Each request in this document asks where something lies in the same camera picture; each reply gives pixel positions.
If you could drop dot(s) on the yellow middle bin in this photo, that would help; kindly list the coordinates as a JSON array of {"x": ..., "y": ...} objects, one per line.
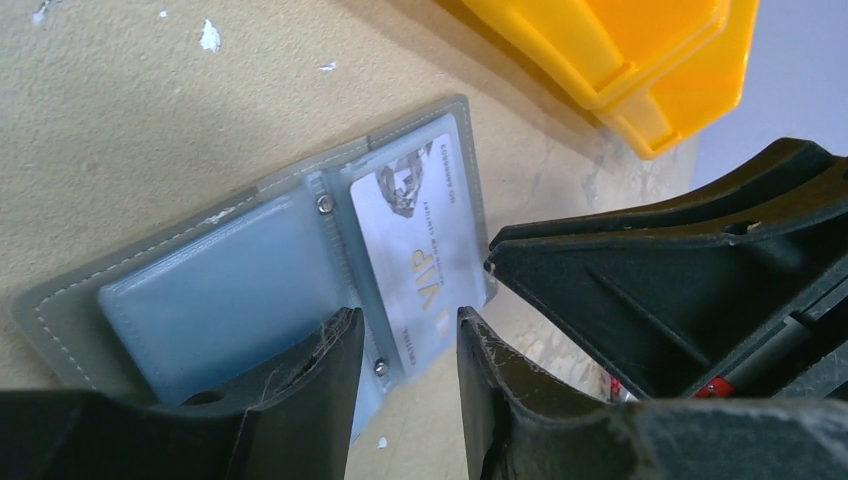
[{"x": 597, "y": 50}]

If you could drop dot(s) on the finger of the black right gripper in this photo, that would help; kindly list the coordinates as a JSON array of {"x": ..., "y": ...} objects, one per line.
[
  {"x": 782, "y": 166},
  {"x": 666, "y": 310}
]

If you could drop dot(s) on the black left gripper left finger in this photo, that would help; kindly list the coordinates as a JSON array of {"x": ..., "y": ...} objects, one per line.
[{"x": 288, "y": 418}]

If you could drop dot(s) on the yellow bin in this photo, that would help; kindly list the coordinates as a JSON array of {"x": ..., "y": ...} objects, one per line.
[
  {"x": 597, "y": 50},
  {"x": 689, "y": 96}
]

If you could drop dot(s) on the coloured marker pack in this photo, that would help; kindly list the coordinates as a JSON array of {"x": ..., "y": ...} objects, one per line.
[{"x": 614, "y": 391}]

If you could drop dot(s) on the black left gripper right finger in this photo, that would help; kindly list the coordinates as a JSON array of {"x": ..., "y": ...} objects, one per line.
[{"x": 520, "y": 422}]

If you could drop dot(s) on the grey leather card holder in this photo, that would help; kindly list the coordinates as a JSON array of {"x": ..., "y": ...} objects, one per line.
[{"x": 198, "y": 303}]

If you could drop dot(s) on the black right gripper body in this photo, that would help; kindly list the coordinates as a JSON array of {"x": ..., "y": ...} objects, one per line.
[{"x": 805, "y": 358}]

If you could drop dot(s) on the yellow right bin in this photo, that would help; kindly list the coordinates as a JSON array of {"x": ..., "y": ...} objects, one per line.
[{"x": 689, "y": 96}]

